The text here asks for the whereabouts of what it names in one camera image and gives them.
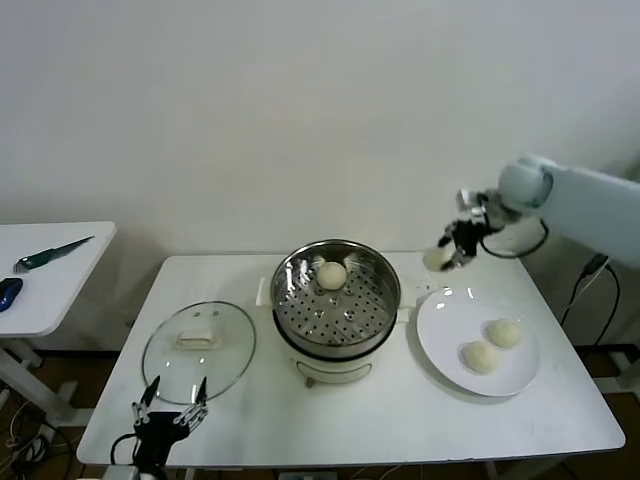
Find white floor power strip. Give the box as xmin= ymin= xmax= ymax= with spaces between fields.
xmin=277 ymin=469 xmax=346 ymax=480

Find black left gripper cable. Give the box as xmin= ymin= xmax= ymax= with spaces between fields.
xmin=109 ymin=432 xmax=139 ymax=469

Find white side table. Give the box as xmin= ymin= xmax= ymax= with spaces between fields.
xmin=0 ymin=221 xmax=119 ymax=429

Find white metal frame foot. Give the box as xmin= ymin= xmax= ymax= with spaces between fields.
xmin=597 ymin=347 xmax=640 ymax=401

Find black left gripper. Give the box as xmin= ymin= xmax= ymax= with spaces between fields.
xmin=130 ymin=375 xmax=210 ymax=469

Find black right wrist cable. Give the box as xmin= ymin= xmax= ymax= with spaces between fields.
xmin=479 ymin=219 xmax=550 ymax=259

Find white round plate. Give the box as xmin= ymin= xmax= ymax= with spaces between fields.
xmin=415 ymin=286 xmax=543 ymax=399

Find white steamed baozi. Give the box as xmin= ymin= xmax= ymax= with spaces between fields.
xmin=460 ymin=340 xmax=501 ymax=375
xmin=317 ymin=261 xmax=347 ymax=292
xmin=485 ymin=318 xmax=524 ymax=350
xmin=422 ymin=244 xmax=454 ymax=272

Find white electric cooker base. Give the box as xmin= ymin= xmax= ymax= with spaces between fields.
xmin=255 ymin=277 xmax=419 ymax=390

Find green handled knife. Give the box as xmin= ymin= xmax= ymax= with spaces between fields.
xmin=13 ymin=234 xmax=96 ymax=275

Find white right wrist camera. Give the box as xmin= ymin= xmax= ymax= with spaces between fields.
xmin=457 ymin=187 xmax=489 ymax=214

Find glass lid with cream handle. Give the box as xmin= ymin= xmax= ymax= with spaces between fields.
xmin=142 ymin=299 xmax=258 ymax=405

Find blue plastic object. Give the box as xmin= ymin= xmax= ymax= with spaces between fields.
xmin=0 ymin=277 xmax=25 ymax=314

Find tangled floor cables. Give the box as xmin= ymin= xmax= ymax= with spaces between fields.
xmin=0 ymin=394 xmax=76 ymax=476

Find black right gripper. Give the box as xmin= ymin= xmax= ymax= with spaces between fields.
xmin=437 ymin=219 xmax=489 ymax=272

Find stainless steel steamer basket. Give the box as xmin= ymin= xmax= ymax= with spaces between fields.
xmin=271 ymin=239 xmax=403 ymax=351

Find white main table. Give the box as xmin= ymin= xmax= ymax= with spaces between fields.
xmin=77 ymin=248 xmax=627 ymax=480

